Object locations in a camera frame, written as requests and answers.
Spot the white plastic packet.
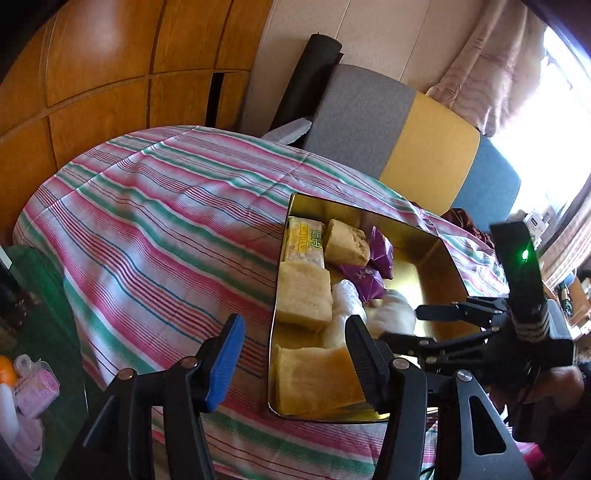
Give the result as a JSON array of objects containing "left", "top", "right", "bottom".
[
  {"left": 366, "top": 290, "right": 417, "bottom": 338},
  {"left": 322, "top": 279, "right": 367, "bottom": 348}
]

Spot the purple candy wrapper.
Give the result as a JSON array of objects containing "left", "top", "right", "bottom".
[
  {"left": 339, "top": 265, "right": 387, "bottom": 304},
  {"left": 369, "top": 226, "right": 394, "bottom": 279}
]

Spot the yellow sponge cake piece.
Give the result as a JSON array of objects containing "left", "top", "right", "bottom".
[
  {"left": 276, "top": 261, "right": 332, "bottom": 331},
  {"left": 273, "top": 344, "right": 365, "bottom": 416}
]

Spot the green yellow snack bar packet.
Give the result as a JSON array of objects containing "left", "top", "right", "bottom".
[{"left": 283, "top": 216, "right": 325, "bottom": 268}]

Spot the right hand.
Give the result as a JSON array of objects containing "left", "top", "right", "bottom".
[{"left": 523, "top": 365, "right": 589, "bottom": 417}]

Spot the gold metal tray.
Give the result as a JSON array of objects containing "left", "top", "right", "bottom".
[{"left": 267, "top": 193, "right": 469, "bottom": 424}]

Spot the white box on desk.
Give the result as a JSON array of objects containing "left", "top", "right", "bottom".
[{"left": 524, "top": 208, "right": 554, "bottom": 243}]

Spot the dark red cloth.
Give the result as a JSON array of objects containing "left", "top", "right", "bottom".
[{"left": 442, "top": 208, "right": 495, "bottom": 248}]

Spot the white bottle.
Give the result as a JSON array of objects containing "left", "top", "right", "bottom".
[{"left": 0, "top": 383, "right": 20, "bottom": 447}]

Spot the orange fruit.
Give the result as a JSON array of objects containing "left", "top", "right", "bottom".
[{"left": 0, "top": 355, "right": 19, "bottom": 388}]

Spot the grey yellow blue armchair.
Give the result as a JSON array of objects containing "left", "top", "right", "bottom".
[{"left": 263, "top": 64, "right": 521, "bottom": 230}]

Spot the striped pink green bedsheet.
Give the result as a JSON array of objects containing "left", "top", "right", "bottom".
[{"left": 14, "top": 126, "right": 507, "bottom": 479}]

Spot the pink patterned curtain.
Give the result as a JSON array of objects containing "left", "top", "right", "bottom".
[{"left": 427, "top": 1, "right": 547, "bottom": 137}]

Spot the black rolled mat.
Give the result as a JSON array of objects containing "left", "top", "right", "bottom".
[{"left": 270, "top": 33, "right": 342, "bottom": 130}]

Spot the wooden wardrobe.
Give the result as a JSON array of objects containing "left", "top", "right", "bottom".
[{"left": 1, "top": 1, "right": 270, "bottom": 244}]

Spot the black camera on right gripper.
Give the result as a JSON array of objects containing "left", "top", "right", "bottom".
[{"left": 490, "top": 221, "right": 549, "bottom": 343}]

